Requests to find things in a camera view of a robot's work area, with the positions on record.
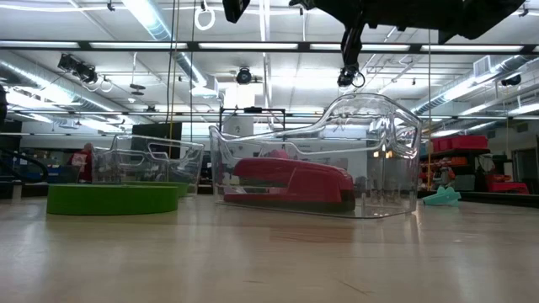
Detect black beam with light strips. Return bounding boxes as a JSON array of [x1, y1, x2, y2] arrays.
[[0, 40, 539, 54]]

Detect black ceiling spotlights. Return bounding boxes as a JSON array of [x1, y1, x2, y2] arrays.
[[57, 53, 99, 84]]

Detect white hanging ring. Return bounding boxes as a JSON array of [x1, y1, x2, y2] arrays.
[[194, 6, 216, 32]]

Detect teal staple remover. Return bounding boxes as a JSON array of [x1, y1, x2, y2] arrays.
[[422, 186, 462, 207]]

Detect black aluminium table frame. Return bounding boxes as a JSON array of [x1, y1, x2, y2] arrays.
[[416, 190, 539, 209]]

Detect black ceiling camera with cable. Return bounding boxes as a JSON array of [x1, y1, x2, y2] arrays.
[[336, 62, 366, 89]]

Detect red stapler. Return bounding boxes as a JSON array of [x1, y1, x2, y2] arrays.
[[222, 157, 357, 213]]

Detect red box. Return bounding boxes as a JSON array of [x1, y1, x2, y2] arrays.
[[486, 180, 531, 194]]

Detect clear plastic bin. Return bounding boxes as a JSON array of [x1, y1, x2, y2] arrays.
[[91, 134, 205, 198], [209, 93, 424, 220]]

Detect red storage bin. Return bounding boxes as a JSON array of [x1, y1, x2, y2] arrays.
[[432, 134, 490, 153]]

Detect black monitor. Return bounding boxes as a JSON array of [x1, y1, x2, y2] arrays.
[[131, 121, 184, 161]]

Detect black overhead camera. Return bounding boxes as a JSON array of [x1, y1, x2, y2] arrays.
[[235, 66, 253, 85]]

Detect person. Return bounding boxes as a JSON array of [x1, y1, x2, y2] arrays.
[[68, 141, 94, 184]]

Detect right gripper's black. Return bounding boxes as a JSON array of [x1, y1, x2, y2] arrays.
[[221, 0, 371, 71]]

